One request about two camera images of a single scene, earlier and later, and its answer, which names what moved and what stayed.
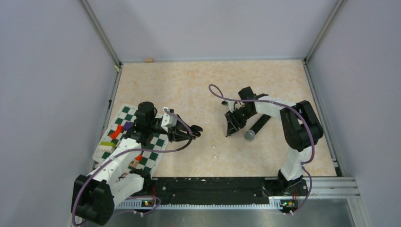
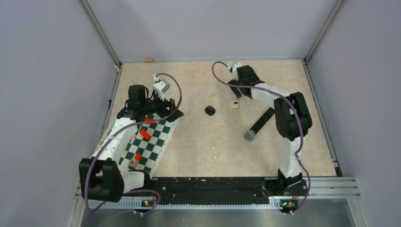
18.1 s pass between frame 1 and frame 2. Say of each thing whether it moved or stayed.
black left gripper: moved
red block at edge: stayed
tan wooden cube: stayed
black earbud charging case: moved
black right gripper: moved
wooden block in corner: stayed
